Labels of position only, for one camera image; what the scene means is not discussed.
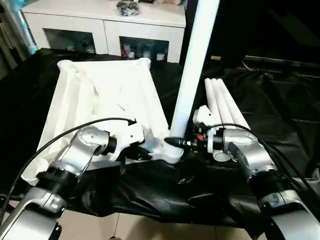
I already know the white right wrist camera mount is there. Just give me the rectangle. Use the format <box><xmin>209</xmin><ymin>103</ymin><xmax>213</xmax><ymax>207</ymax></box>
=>
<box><xmin>193</xmin><ymin>104</ymin><xmax>218</xmax><ymax>153</ymax></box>

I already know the blue patterned roll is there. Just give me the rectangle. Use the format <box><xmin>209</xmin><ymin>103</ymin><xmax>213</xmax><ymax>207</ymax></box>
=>
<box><xmin>18</xmin><ymin>9</ymin><xmax>38</xmax><ymax>55</ymax></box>

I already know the white plastic table top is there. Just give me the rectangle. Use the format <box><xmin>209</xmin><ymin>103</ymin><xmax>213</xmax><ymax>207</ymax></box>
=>
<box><xmin>21</xmin><ymin>57</ymin><xmax>186</xmax><ymax>187</ymax></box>

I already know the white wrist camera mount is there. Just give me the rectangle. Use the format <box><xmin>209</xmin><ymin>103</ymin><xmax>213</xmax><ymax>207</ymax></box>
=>
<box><xmin>193</xmin><ymin>104</ymin><xmax>218</xmax><ymax>153</ymax></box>
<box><xmin>109</xmin><ymin>119</ymin><xmax>147</xmax><ymax>162</ymax></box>

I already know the grey metal stand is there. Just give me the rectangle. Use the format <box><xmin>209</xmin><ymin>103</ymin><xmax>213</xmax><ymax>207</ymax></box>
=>
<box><xmin>0</xmin><ymin>0</ymin><xmax>26</xmax><ymax>76</ymax></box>

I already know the white plastic table leg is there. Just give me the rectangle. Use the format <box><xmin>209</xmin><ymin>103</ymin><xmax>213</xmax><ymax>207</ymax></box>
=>
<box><xmin>211</xmin><ymin>78</ymin><xmax>237</xmax><ymax>126</ymax></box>
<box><xmin>217</xmin><ymin>78</ymin><xmax>251</xmax><ymax>131</ymax></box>
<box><xmin>204</xmin><ymin>77</ymin><xmax>233</xmax><ymax>162</ymax></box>
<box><xmin>169</xmin><ymin>0</ymin><xmax>221</xmax><ymax>140</ymax></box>

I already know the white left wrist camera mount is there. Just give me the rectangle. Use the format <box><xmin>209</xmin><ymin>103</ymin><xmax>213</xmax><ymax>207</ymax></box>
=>
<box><xmin>109</xmin><ymin>119</ymin><xmax>147</xmax><ymax>162</ymax></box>

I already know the long black pole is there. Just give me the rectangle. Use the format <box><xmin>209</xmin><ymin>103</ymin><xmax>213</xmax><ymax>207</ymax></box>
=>
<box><xmin>244</xmin><ymin>55</ymin><xmax>320</xmax><ymax>68</ymax></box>

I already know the white cabinet with glass doors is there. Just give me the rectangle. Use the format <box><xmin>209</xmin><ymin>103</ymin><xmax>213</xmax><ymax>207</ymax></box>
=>
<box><xmin>21</xmin><ymin>0</ymin><xmax>187</xmax><ymax>63</ymax></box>

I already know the black backdrop curtain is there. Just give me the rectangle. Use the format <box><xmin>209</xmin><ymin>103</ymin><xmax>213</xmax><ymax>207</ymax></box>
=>
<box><xmin>183</xmin><ymin>0</ymin><xmax>320</xmax><ymax>63</ymax></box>

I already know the clear bag of dark items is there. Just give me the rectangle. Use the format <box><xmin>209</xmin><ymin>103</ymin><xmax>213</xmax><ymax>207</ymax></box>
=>
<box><xmin>117</xmin><ymin>0</ymin><xmax>140</xmax><ymax>16</ymax></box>

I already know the black plastic sheet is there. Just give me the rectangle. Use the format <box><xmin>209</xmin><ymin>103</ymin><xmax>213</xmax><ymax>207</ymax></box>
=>
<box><xmin>0</xmin><ymin>47</ymin><xmax>320</xmax><ymax>236</ymax></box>

